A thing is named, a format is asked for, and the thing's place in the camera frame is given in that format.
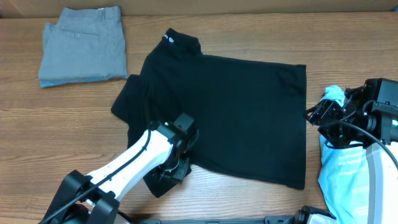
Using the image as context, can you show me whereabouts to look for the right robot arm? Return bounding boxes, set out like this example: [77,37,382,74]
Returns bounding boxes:
[288,78,397,223]

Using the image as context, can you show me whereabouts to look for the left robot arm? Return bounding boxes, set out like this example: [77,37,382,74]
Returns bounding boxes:
[42,113,199,223]

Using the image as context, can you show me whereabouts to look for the black t-shirt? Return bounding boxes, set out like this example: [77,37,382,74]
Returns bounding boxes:
[111,29,307,190]

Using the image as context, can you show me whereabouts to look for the folded grey shorts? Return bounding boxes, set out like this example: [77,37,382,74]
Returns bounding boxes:
[38,6,128,88]

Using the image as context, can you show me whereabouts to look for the folded light blue garment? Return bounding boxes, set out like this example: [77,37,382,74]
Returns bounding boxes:
[40,78,107,88]

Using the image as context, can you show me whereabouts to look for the light blue t-shirt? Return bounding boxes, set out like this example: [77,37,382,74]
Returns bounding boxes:
[317,84,379,224]

